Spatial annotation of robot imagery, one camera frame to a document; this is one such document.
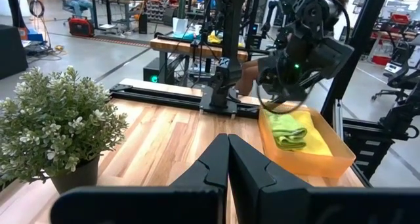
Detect wooden workbench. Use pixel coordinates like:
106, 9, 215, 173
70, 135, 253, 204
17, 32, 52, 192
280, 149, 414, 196
150, 36, 250, 83

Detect red equipment case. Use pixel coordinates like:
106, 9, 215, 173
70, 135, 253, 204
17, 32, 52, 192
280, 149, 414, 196
68, 16, 96, 38

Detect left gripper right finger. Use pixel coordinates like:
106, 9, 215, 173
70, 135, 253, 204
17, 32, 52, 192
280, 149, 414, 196
228, 134, 420, 224

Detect black computer tower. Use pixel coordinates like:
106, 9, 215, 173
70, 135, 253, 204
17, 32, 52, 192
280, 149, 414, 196
143, 57, 162, 83

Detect red parts shelf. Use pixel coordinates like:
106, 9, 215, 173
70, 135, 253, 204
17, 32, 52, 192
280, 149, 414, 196
144, 0, 180, 24

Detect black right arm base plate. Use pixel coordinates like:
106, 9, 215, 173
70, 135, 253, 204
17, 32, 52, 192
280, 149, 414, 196
199, 85, 239, 117

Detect black aluminium rig frame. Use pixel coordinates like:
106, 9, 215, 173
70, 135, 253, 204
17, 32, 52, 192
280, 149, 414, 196
109, 0, 391, 126

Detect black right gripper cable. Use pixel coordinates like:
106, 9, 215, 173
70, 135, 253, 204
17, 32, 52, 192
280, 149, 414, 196
255, 71, 318, 115

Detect small potted artificial plant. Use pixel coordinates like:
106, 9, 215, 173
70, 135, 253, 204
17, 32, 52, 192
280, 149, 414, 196
0, 65, 129, 195

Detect black metal stand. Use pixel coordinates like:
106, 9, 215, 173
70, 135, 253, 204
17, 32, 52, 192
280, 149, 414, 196
333, 82, 420, 182

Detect orange translucent plastic bin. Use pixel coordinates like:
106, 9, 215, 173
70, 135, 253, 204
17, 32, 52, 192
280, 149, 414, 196
258, 104, 357, 179

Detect green microfiber towel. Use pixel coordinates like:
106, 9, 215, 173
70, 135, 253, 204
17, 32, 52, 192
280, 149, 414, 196
264, 112, 308, 152

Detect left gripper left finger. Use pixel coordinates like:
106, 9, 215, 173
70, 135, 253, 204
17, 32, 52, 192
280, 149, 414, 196
51, 133, 230, 224

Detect yellow microfiber towel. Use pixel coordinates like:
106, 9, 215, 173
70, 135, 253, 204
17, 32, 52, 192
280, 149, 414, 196
288, 109, 334, 158

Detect white container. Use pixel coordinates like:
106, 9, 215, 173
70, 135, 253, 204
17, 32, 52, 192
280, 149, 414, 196
172, 16, 189, 34

